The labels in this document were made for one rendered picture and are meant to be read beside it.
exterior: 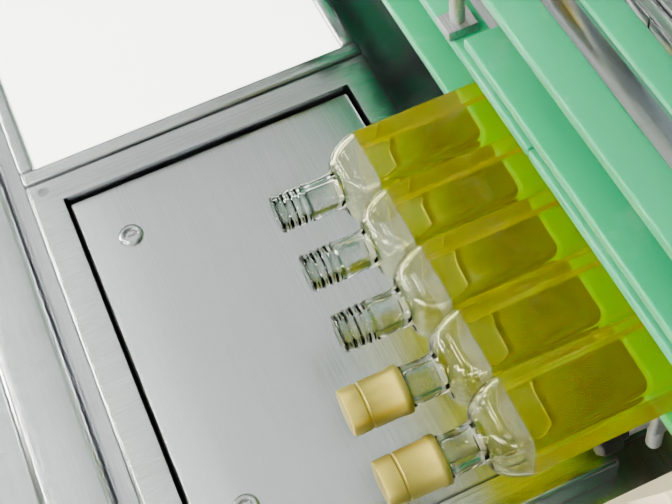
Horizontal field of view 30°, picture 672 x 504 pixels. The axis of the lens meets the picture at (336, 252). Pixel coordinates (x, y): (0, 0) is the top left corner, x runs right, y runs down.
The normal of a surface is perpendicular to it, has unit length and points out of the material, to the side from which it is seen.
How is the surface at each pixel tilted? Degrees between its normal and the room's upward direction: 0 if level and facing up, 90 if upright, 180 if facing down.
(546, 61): 90
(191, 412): 90
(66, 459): 90
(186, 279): 90
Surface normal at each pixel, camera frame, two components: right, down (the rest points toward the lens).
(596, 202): -0.11, -0.55
